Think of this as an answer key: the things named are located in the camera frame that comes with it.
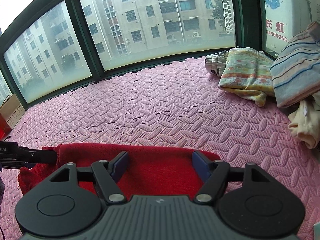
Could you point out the floral yellow folded cloth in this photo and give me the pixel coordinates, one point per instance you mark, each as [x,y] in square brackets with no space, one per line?
[247,75]

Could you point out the pink foam puzzle mat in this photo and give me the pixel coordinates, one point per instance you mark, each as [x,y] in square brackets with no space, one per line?
[179,105]

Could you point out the white Changhong appliance box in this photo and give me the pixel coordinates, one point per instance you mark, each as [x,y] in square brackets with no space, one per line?
[284,19]

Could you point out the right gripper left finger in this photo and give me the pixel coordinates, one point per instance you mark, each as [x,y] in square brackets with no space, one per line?
[115,168]

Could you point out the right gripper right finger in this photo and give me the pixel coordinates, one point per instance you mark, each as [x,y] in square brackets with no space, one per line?
[205,167]

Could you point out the red knit garment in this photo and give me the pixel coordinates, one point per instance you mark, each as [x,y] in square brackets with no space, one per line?
[152,170]

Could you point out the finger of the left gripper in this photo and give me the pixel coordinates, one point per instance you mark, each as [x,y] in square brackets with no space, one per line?
[27,155]

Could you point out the green window frame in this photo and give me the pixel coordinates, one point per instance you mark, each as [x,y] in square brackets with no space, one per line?
[56,46]

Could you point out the striped blue folded cloth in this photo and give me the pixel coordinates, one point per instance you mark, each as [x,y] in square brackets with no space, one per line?
[295,72]

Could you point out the cream folded garment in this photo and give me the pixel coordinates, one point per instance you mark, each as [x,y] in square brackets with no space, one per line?
[304,122]

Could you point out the brown cardboard box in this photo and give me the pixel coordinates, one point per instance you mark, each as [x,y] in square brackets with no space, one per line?
[10,114]

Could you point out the white spotted garment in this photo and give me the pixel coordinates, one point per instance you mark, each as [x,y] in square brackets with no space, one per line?
[216,63]

